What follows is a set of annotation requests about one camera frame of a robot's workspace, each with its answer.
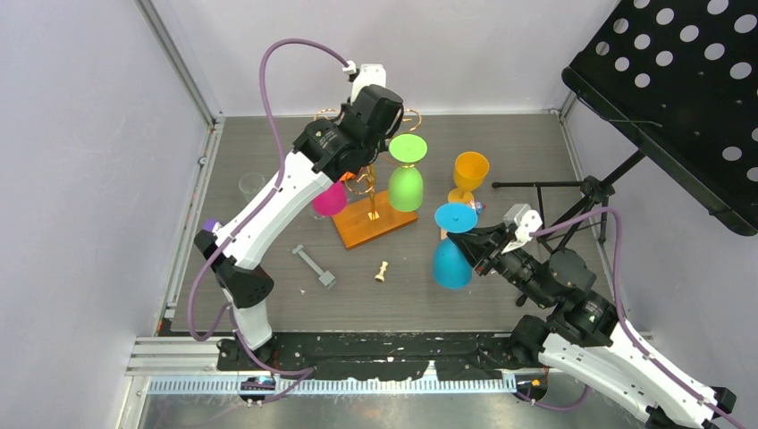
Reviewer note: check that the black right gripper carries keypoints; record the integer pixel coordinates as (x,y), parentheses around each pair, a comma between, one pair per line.
(475,248)

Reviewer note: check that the blue plastic wine glass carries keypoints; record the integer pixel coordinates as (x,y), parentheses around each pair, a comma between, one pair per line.
(449,268)

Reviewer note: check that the green plastic wine glass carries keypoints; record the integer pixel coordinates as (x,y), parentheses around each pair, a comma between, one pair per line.
(406,184)

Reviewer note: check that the gold rack with wooden base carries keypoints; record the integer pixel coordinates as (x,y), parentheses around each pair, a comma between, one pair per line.
(368,214)

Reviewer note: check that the pink plastic wine glass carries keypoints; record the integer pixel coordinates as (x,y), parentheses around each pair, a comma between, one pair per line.
(331,201)

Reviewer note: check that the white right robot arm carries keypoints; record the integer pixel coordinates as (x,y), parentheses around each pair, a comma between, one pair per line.
(584,336)

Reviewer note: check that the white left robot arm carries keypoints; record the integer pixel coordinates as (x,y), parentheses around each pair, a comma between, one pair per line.
(322,153)

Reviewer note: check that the yellow plastic wine glass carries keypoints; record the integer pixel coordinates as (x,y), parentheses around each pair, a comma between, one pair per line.
(470,170)

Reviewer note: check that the small colourful toy figure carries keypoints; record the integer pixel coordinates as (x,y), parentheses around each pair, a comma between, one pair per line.
(478,207)

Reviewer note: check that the white chess piece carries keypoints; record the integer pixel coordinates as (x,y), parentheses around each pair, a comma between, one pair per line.
(380,276)

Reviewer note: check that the grey metal T-shaped part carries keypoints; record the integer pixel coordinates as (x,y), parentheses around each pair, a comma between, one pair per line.
(325,277)

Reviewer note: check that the clear glass tumbler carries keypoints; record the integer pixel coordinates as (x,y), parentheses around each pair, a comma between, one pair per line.
(250,184)

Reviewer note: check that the black music stand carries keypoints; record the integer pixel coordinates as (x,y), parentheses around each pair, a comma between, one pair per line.
(678,79)

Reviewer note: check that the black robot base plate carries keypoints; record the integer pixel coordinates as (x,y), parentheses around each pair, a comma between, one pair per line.
(383,356)

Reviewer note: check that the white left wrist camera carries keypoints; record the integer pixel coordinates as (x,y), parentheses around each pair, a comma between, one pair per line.
(364,75)

